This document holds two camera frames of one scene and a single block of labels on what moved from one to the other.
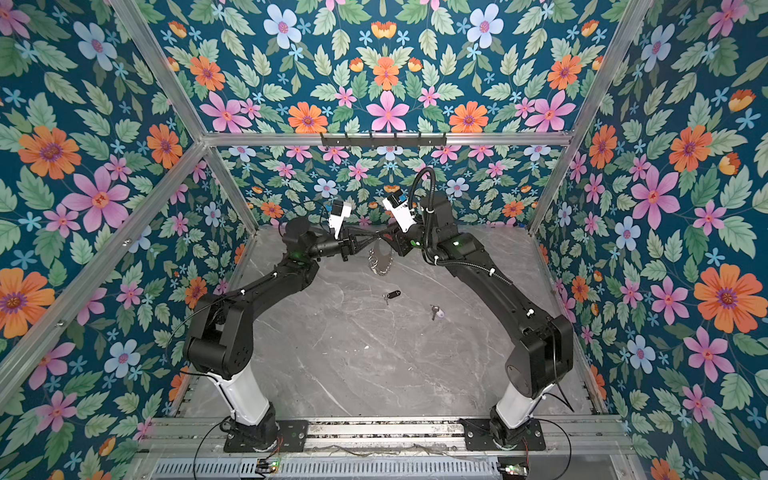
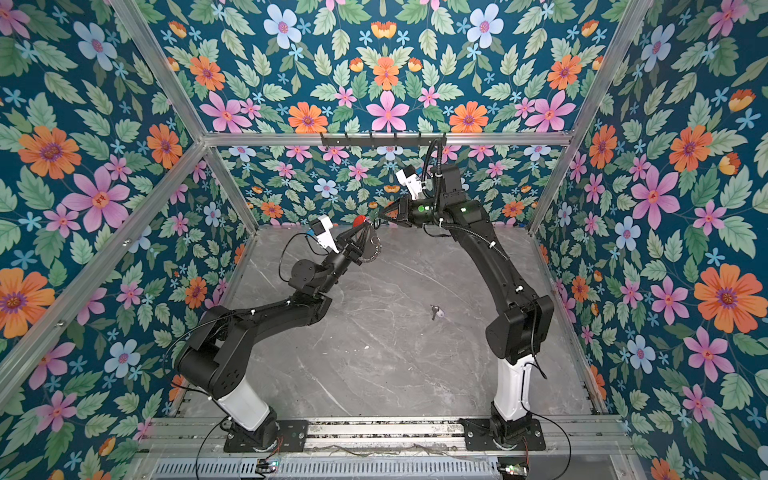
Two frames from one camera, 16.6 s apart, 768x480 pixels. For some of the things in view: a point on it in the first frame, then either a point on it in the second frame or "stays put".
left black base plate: (292, 436) stays put
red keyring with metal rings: (373, 261) → (360, 220)
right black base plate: (478, 436) stays put
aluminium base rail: (157, 436) stays put
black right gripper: (399, 239) → (406, 206)
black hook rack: (383, 141) stays put
